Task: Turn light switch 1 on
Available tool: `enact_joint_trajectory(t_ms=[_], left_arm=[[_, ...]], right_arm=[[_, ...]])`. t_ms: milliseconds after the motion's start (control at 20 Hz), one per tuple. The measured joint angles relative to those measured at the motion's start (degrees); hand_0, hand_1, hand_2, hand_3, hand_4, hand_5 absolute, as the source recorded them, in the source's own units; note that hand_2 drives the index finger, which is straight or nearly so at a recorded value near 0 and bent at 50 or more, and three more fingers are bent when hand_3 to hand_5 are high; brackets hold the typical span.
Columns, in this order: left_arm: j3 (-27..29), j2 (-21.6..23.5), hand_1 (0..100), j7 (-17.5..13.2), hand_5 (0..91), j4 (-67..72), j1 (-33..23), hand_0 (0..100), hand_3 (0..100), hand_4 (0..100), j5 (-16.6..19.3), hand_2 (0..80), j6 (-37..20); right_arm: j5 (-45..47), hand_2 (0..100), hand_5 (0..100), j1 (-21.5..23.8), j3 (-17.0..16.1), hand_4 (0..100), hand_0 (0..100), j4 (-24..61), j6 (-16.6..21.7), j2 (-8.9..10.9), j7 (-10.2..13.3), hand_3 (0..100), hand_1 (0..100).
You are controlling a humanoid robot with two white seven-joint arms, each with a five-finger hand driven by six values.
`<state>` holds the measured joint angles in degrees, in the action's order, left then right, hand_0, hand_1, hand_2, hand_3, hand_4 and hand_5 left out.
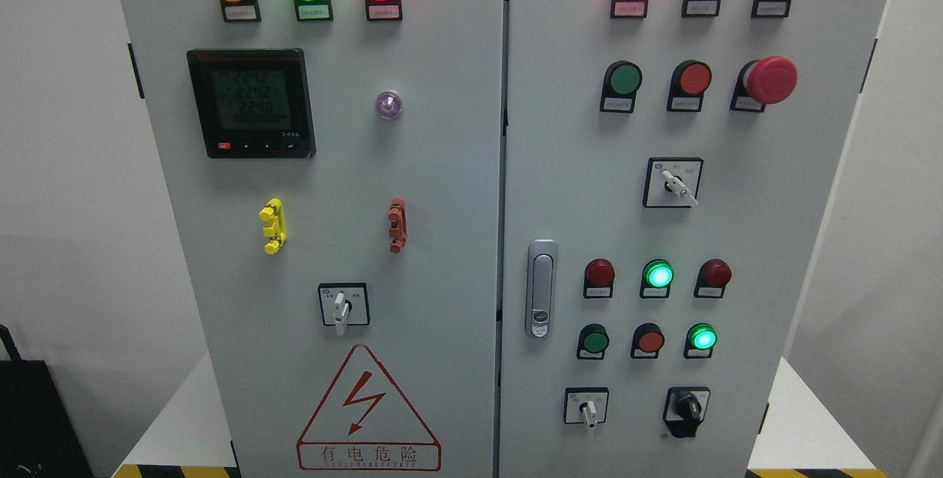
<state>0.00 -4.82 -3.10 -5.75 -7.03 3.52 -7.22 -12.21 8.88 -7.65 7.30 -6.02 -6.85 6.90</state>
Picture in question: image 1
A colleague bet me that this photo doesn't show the white rotary light switch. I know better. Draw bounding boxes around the white rotary light switch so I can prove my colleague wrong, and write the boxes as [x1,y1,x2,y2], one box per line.
[317,282,371,337]

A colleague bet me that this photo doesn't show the red terminal clip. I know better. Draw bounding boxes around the red terminal clip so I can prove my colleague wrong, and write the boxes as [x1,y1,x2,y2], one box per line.
[388,198,408,254]

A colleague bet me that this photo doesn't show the grey electrical control cabinet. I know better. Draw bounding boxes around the grey electrical control cabinet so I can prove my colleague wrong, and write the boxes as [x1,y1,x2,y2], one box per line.
[122,0,886,477]

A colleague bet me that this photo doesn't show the clear small lamp bulb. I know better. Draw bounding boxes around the clear small lamp bulb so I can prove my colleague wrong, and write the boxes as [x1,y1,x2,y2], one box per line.
[375,90,403,120]

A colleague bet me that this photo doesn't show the dark red indicator left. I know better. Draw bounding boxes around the dark red indicator left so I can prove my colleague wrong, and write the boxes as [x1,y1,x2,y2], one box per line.
[583,258,616,299]

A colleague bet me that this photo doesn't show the dark red indicator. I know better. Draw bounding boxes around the dark red indicator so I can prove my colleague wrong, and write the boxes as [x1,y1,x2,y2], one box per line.
[583,258,616,299]
[693,258,733,299]

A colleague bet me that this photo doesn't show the green push button lower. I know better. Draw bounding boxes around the green push button lower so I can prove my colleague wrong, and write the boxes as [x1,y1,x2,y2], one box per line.
[576,323,610,360]

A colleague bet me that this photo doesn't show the green push button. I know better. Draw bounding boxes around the green push button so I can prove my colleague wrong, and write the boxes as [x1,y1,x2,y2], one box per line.
[576,323,610,360]
[599,60,643,113]

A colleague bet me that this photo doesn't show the green lit indicator middle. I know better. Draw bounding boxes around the green lit indicator middle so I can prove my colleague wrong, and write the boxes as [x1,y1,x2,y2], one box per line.
[639,258,674,299]

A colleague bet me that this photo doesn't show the yellow terminal clip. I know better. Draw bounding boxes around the yellow terminal clip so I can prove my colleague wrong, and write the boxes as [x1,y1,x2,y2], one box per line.
[257,198,287,254]

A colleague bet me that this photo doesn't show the green push button upper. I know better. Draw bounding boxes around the green push button upper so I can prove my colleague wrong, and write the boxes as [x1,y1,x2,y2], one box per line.
[599,60,643,113]

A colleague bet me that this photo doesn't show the red push button lower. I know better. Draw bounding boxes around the red push button lower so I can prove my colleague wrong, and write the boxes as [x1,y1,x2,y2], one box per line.
[630,323,665,359]

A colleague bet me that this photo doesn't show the red push button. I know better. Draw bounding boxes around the red push button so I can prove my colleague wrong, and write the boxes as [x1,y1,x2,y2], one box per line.
[630,323,665,359]
[666,60,712,113]

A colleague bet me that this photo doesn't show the red triangle danger sticker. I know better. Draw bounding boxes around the red triangle danger sticker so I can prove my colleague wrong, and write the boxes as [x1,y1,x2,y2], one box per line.
[296,344,442,472]

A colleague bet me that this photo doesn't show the black digital power meter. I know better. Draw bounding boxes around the black digital power meter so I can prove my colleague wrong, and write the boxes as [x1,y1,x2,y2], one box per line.
[186,48,316,159]

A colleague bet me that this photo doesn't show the dark red indicator right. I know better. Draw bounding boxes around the dark red indicator right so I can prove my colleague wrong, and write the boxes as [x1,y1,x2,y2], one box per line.
[693,258,733,299]

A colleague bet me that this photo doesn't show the red push button upper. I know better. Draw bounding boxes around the red push button upper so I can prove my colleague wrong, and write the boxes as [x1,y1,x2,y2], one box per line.
[666,60,712,113]

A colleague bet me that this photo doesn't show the green lit button lower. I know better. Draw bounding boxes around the green lit button lower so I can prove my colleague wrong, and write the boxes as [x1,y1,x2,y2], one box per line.
[684,323,718,359]

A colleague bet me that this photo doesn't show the red emergency stop mushroom button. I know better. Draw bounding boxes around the red emergency stop mushroom button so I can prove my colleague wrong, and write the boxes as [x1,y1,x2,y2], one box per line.
[729,55,799,113]

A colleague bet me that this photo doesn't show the silver cabinet door handle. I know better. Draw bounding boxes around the silver cabinet door handle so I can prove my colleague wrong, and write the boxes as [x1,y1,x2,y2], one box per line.
[525,239,558,338]

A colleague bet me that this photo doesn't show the white rotary switch right door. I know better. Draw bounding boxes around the white rotary switch right door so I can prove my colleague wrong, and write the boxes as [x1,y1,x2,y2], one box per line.
[642,157,704,208]

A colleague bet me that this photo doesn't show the small white rotary switch bottom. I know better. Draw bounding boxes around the small white rotary switch bottom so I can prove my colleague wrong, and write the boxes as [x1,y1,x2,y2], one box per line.
[564,387,609,430]

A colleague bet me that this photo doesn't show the black rotary knob switch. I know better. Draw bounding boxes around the black rotary knob switch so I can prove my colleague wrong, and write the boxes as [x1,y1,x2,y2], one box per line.
[663,387,711,439]

